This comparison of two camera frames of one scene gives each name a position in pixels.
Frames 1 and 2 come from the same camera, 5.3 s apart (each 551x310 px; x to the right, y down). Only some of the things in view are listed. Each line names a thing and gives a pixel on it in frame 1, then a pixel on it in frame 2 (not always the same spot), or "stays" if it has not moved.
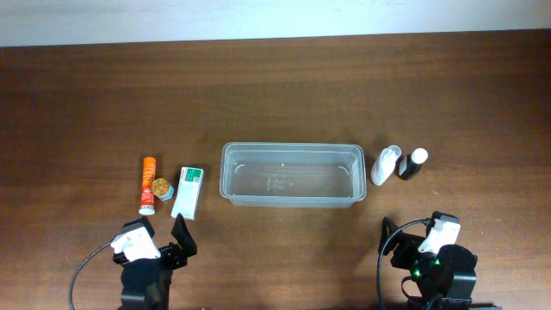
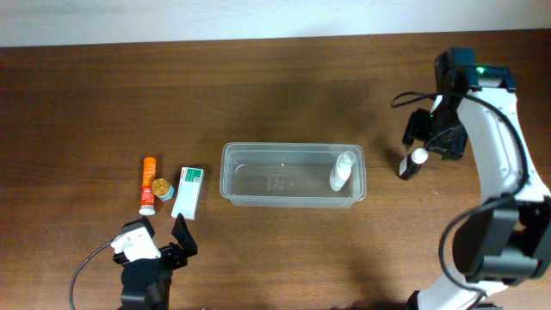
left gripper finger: x=140 y=222 stays
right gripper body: x=401 y=248 to x=424 y=130
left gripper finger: x=182 y=234 stays
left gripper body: x=168 y=254 stays
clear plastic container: x=293 y=175 stays
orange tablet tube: x=148 y=177 stays
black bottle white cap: x=409 y=165 stays
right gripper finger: x=444 y=216 to x=449 y=143
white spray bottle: x=385 y=164 to x=341 y=171
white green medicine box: x=188 y=193 stays
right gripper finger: x=388 y=238 to x=417 y=127
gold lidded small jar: x=162 y=189 stays
